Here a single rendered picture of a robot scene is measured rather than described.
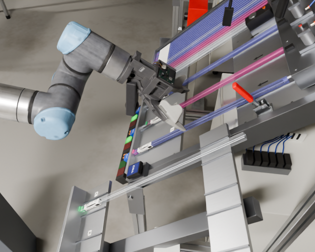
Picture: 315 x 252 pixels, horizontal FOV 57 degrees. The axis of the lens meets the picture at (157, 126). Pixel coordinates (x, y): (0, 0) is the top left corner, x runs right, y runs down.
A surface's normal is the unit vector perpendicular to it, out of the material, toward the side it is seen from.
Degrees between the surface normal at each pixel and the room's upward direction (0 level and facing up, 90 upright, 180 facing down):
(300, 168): 0
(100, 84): 0
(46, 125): 90
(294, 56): 43
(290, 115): 90
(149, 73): 90
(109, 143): 0
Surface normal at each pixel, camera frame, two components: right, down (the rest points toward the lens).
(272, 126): -0.13, 0.74
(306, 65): -0.68, -0.55
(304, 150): 0.00, -0.66
